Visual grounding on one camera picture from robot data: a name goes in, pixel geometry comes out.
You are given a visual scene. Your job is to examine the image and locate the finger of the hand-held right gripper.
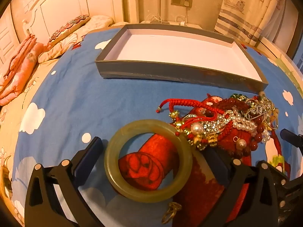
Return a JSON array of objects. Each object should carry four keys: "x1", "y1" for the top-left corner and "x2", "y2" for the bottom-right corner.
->
[
  {"x1": 280, "y1": 128, "x2": 303, "y2": 148},
  {"x1": 270, "y1": 169, "x2": 303, "y2": 227}
]

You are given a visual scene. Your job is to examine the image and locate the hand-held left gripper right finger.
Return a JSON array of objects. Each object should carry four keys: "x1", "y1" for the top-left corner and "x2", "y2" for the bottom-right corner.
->
[{"x1": 200, "y1": 148, "x2": 278, "y2": 227}]

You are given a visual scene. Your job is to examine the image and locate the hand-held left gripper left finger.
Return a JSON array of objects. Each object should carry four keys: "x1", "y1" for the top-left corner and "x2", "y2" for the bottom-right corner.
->
[{"x1": 24, "y1": 136, "x2": 104, "y2": 227}]

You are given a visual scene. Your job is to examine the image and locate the green jade bangle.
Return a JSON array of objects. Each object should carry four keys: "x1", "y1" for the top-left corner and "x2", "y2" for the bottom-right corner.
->
[{"x1": 104, "y1": 120, "x2": 193, "y2": 203}]

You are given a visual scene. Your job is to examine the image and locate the dark red bead bracelet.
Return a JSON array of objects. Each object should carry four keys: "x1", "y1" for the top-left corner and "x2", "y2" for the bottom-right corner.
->
[{"x1": 245, "y1": 125, "x2": 264, "y2": 157}]

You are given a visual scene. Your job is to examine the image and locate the gold wire hair clip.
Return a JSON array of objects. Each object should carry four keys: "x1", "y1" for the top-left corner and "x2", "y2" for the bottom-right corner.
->
[{"x1": 245, "y1": 96, "x2": 280, "y2": 130}]

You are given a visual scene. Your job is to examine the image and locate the white pearl necklace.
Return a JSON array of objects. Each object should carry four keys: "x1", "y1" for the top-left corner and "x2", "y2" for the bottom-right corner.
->
[{"x1": 225, "y1": 109, "x2": 271, "y2": 143}]

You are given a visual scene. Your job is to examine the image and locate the gold ring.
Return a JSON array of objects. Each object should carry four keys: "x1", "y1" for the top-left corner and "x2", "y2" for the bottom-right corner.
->
[{"x1": 162, "y1": 202, "x2": 182, "y2": 225}]

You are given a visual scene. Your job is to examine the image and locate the red braided cord bracelet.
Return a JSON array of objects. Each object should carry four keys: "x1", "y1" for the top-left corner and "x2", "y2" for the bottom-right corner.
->
[{"x1": 156, "y1": 98, "x2": 225, "y2": 133}]

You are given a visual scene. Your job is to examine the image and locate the shallow grey cardboard box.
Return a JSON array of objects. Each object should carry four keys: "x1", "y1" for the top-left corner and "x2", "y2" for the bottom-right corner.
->
[{"x1": 95, "y1": 24, "x2": 269, "y2": 94}]

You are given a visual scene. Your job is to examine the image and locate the large pearl earring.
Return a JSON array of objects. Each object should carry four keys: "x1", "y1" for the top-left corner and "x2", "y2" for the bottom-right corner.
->
[
  {"x1": 233, "y1": 136, "x2": 247, "y2": 150},
  {"x1": 191, "y1": 122, "x2": 204, "y2": 134}
]

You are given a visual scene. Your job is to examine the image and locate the blue cartoon printed blanket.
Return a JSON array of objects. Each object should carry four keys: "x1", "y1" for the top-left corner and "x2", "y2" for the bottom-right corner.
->
[{"x1": 11, "y1": 27, "x2": 303, "y2": 227}]

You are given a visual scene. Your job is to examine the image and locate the green bead ornament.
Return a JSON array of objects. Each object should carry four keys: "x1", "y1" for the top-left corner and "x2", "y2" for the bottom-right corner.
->
[{"x1": 231, "y1": 93, "x2": 249, "y2": 103}]

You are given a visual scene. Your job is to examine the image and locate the yellow floral bed sheet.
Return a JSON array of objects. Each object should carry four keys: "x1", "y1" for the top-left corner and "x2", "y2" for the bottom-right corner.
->
[{"x1": 0, "y1": 58, "x2": 61, "y2": 220}]

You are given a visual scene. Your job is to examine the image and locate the pink folded quilt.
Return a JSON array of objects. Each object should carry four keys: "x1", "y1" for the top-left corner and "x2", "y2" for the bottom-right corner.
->
[{"x1": 0, "y1": 34, "x2": 45, "y2": 106}]

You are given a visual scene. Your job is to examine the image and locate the embroidered floral pillow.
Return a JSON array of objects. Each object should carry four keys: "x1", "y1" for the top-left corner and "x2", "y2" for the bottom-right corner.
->
[{"x1": 47, "y1": 15, "x2": 91, "y2": 46}]

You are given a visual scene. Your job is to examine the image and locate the cream printed curtain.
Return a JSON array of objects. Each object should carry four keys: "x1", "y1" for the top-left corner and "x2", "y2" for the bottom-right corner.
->
[{"x1": 214, "y1": 0, "x2": 288, "y2": 48}]

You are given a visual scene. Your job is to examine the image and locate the white bed headboard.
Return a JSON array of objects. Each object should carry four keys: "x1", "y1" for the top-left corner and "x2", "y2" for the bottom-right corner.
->
[{"x1": 0, "y1": 0, "x2": 138, "y2": 64}]

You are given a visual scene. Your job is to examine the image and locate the white charging cable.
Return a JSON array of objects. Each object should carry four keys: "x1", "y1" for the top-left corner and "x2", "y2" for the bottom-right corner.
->
[{"x1": 143, "y1": 7, "x2": 188, "y2": 26}]

